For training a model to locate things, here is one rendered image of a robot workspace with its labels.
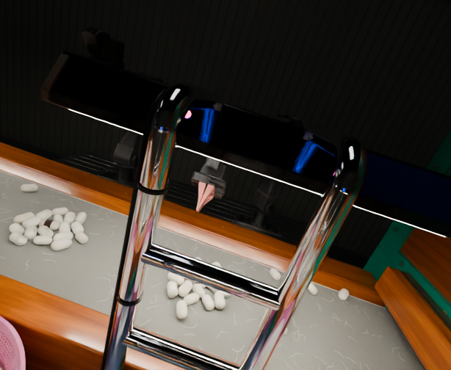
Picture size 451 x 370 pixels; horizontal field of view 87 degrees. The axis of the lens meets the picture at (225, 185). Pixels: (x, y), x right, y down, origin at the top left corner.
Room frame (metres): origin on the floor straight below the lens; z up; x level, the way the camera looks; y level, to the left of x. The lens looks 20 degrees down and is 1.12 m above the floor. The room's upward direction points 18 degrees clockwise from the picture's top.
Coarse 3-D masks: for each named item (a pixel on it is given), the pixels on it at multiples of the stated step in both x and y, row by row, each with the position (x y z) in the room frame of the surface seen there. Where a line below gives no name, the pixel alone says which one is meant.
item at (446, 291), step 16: (448, 144) 0.67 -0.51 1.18; (432, 160) 0.69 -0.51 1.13; (448, 160) 0.64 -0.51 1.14; (400, 224) 0.66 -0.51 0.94; (384, 240) 0.68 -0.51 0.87; (400, 240) 0.62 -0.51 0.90; (416, 240) 0.59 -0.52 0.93; (432, 240) 0.55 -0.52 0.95; (448, 240) 0.52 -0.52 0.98; (400, 256) 0.59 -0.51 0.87; (416, 256) 0.56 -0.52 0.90; (432, 256) 0.53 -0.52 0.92; (448, 256) 0.50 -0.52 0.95; (416, 272) 0.52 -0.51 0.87; (432, 272) 0.50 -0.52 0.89; (448, 272) 0.47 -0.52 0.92; (432, 288) 0.47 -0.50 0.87; (448, 288) 0.45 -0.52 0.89; (448, 304) 0.42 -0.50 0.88
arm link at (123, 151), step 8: (128, 136) 0.91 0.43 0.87; (136, 136) 0.91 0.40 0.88; (120, 144) 0.88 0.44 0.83; (128, 144) 0.89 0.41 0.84; (136, 144) 0.91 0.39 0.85; (120, 152) 0.87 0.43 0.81; (128, 152) 0.87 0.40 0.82; (136, 152) 0.91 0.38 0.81; (120, 160) 0.86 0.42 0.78; (128, 160) 0.86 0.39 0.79
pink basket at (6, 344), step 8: (0, 320) 0.21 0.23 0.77; (0, 328) 0.20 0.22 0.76; (8, 328) 0.20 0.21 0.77; (0, 336) 0.20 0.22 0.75; (8, 336) 0.20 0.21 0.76; (16, 336) 0.20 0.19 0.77; (0, 344) 0.19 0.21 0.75; (8, 344) 0.19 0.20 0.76; (16, 344) 0.19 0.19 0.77; (0, 352) 0.19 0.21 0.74; (8, 352) 0.19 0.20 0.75; (16, 352) 0.18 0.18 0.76; (24, 352) 0.18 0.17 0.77; (0, 360) 0.19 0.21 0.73; (8, 360) 0.18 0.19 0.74; (16, 360) 0.18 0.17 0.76; (24, 360) 0.17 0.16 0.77; (8, 368) 0.18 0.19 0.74; (16, 368) 0.17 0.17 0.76; (24, 368) 0.17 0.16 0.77
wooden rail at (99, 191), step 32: (0, 160) 0.61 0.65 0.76; (32, 160) 0.66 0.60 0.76; (64, 192) 0.58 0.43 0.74; (96, 192) 0.60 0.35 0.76; (128, 192) 0.65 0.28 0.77; (160, 224) 0.57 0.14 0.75; (192, 224) 0.60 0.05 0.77; (224, 224) 0.65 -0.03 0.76; (256, 256) 0.56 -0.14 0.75; (288, 256) 0.59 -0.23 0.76; (352, 288) 0.55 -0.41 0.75
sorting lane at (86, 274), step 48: (0, 192) 0.50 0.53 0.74; (48, 192) 0.56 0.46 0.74; (0, 240) 0.36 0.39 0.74; (96, 240) 0.44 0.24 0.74; (192, 240) 0.56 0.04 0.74; (48, 288) 0.29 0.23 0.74; (96, 288) 0.32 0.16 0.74; (144, 288) 0.36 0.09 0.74; (192, 336) 0.29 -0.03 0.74; (240, 336) 0.32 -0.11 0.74; (288, 336) 0.35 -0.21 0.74; (336, 336) 0.39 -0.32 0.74; (384, 336) 0.43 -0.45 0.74
